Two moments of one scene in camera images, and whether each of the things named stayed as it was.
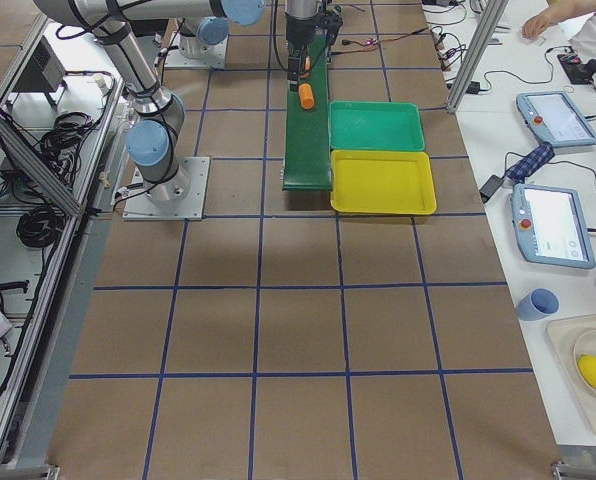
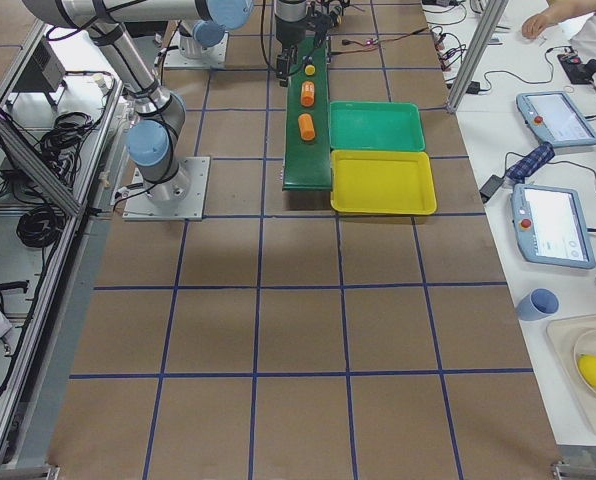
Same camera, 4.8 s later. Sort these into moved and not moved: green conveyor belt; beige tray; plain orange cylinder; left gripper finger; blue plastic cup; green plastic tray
Moved: plain orange cylinder; left gripper finger
Not moved: green plastic tray; blue plastic cup; beige tray; green conveyor belt
